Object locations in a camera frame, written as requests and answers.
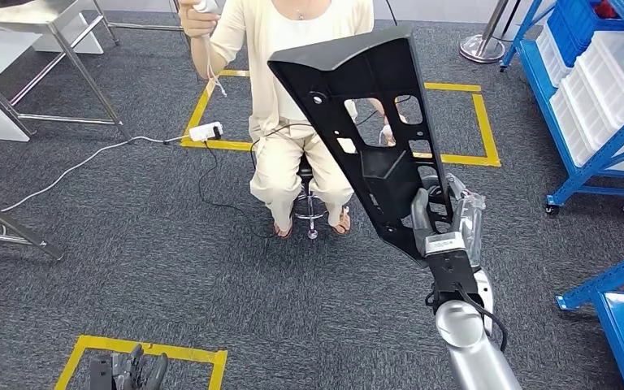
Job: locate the white power strip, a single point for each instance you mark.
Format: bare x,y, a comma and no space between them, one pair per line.
204,132

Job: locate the small red object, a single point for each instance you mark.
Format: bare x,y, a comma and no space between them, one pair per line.
605,8

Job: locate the white handheld controller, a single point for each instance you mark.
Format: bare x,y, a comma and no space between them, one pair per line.
207,5

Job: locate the black right wrist camera bracket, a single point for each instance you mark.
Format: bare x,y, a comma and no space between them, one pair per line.
452,280

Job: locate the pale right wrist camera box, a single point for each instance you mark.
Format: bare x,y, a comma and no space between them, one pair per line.
444,244

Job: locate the blue plastic bin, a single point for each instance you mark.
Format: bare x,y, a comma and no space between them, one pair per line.
576,27

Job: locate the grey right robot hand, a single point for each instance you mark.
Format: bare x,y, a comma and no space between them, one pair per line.
471,220

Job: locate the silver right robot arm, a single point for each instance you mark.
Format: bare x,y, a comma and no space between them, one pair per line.
473,355

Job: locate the person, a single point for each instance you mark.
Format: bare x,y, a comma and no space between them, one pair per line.
290,37

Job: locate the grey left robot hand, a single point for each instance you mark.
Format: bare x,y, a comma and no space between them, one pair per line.
139,374

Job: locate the person's right hand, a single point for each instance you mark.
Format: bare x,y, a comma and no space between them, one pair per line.
196,21

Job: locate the yellow floor tape square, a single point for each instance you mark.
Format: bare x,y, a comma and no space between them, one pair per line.
75,360
487,129

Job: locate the black stool chrome base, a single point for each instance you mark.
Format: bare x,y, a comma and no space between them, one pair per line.
307,207

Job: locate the white plastic bin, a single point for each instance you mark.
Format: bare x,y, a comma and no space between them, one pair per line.
551,59
608,70
570,124

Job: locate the black plastic panel part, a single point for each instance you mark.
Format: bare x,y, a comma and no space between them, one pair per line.
366,75

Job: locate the chrome stanchion with round base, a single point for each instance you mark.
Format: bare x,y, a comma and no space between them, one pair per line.
481,48

